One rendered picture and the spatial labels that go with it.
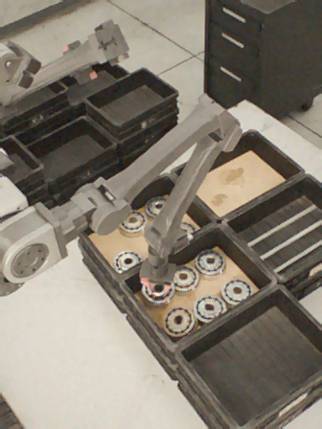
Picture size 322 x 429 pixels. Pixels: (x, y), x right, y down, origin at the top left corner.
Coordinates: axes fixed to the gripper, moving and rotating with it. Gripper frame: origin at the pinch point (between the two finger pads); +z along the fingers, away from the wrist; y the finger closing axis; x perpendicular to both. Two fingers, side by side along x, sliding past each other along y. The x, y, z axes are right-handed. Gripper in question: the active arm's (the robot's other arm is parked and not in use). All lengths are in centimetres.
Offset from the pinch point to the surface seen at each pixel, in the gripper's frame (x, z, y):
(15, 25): -270, 87, 163
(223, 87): -185, 59, -2
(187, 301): -1.1, 7.0, -9.2
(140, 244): -21.2, 7.4, 10.6
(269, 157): -67, 2, -30
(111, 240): -21.3, 7.7, 20.8
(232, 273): -14.3, 6.5, -22.0
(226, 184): -55, 6, -15
